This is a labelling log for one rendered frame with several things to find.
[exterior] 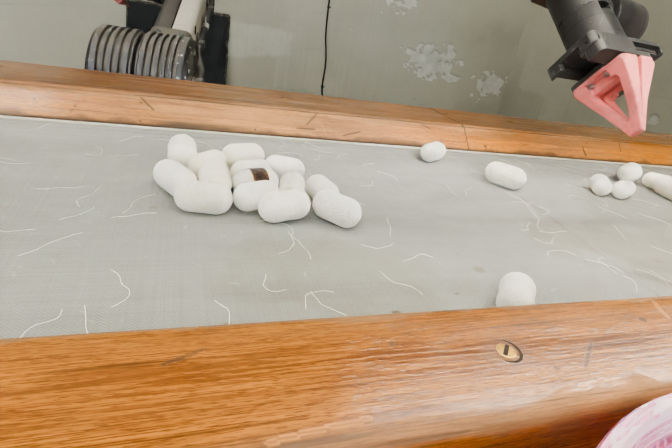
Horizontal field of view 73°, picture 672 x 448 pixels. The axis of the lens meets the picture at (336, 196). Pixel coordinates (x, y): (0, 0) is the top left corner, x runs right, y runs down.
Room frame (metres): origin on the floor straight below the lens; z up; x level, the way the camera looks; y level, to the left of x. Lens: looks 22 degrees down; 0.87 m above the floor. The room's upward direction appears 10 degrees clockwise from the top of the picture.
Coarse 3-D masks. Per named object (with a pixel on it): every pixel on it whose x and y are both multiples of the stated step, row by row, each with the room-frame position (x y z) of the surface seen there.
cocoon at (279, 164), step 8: (272, 160) 0.32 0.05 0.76; (280, 160) 0.32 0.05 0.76; (288, 160) 0.32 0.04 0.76; (296, 160) 0.32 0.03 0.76; (272, 168) 0.32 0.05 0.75; (280, 168) 0.32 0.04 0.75; (288, 168) 0.32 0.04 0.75; (296, 168) 0.32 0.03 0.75; (304, 168) 0.32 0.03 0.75; (280, 176) 0.32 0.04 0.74
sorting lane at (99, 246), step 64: (0, 128) 0.32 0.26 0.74; (64, 128) 0.35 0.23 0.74; (128, 128) 0.38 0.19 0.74; (0, 192) 0.23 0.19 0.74; (64, 192) 0.24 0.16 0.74; (128, 192) 0.25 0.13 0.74; (384, 192) 0.34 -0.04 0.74; (448, 192) 0.36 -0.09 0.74; (512, 192) 0.40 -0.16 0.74; (576, 192) 0.43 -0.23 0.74; (640, 192) 0.48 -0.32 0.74; (0, 256) 0.17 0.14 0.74; (64, 256) 0.18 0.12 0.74; (128, 256) 0.19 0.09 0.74; (192, 256) 0.20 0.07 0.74; (256, 256) 0.21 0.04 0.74; (320, 256) 0.22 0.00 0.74; (384, 256) 0.23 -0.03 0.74; (448, 256) 0.25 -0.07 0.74; (512, 256) 0.26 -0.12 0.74; (576, 256) 0.28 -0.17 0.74; (640, 256) 0.30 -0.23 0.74; (0, 320) 0.13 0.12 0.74; (64, 320) 0.14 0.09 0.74; (128, 320) 0.14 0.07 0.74; (192, 320) 0.15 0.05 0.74; (256, 320) 0.16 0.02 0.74
